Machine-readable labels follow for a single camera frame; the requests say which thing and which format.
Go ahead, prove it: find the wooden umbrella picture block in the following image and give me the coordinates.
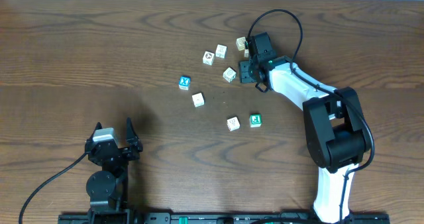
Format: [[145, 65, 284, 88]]
[[215, 44, 227, 58]]

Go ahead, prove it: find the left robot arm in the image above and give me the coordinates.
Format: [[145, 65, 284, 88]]
[[85, 118, 143, 224]]

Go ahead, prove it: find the red edged wooden block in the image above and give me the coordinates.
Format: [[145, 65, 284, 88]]
[[192, 92, 205, 107]]

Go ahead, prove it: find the yellow edged wooden block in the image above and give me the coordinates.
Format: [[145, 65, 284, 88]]
[[236, 36, 246, 51]]

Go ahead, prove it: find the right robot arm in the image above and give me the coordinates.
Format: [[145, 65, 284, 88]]
[[239, 54, 375, 223]]

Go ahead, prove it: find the wooden block with red circle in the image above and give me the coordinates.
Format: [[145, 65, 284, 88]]
[[202, 51, 215, 66]]

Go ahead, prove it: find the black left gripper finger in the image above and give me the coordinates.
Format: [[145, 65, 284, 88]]
[[91, 122, 102, 139], [126, 117, 139, 144]]

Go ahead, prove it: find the blue X letter block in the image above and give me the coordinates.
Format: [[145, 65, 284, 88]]
[[178, 76, 191, 90]]

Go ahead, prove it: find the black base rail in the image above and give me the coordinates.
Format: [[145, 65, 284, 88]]
[[58, 211, 391, 224]]

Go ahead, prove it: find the green E letter block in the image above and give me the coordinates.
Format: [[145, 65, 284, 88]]
[[249, 114, 262, 128]]

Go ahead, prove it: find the wooden block with brown drawing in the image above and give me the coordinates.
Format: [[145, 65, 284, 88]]
[[227, 117, 240, 131]]

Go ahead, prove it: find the wooden block with green ring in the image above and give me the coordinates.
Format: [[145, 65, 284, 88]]
[[223, 67, 237, 83]]

